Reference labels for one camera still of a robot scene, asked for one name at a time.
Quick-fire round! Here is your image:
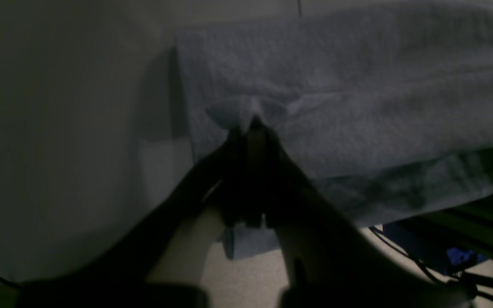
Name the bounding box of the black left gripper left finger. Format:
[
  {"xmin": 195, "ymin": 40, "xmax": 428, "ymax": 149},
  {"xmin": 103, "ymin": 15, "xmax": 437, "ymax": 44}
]
[{"xmin": 20, "ymin": 129, "xmax": 241, "ymax": 308}]

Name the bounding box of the grey T-shirt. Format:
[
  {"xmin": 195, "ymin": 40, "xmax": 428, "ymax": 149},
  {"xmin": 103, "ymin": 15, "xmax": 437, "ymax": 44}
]
[{"xmin": 176, "ymin": 0, "xmax": 493, "ymax": 261}]

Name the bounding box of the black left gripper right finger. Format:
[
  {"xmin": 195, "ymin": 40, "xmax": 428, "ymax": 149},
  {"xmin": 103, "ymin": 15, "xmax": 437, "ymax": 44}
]
[{"xmin": 249, "ymin": 117, "xmax": 473, "ymax": 308}]

